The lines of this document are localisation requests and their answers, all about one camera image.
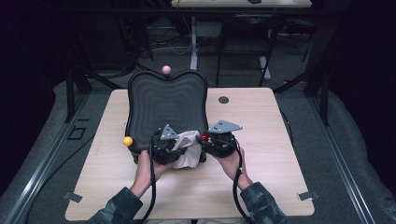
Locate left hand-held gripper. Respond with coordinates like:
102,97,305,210
148,124,188,166

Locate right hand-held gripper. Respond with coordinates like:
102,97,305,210
195,119,243,158

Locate beige cloth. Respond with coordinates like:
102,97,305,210
170,130,204,170

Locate black wavy tray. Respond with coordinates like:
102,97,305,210
125,68,209,164

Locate person's right hand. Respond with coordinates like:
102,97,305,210
214,147,254,191

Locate person's left hand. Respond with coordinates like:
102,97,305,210
130,149,176,199

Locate square floor socket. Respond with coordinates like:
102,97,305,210
66,125,88,141

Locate white table leg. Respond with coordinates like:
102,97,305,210
189,17,200,71

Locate black metal stand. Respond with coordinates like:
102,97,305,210
64,66,125,124
274,62,331,127

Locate black chair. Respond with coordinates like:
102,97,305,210
215,13,286,88

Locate left hand-held gripper cable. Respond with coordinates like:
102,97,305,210
138,132,158,224

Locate hand-held gripper cable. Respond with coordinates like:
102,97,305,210
138,132,158,224
232,138,255,224

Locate right hand-held gripper cable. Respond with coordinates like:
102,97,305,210
232,138,255,224

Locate metal table bracket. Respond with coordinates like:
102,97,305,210
296,189,320,202
63,191,83,203

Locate metal floor rail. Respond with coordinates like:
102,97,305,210
306,92,377,224
3,92,92,224

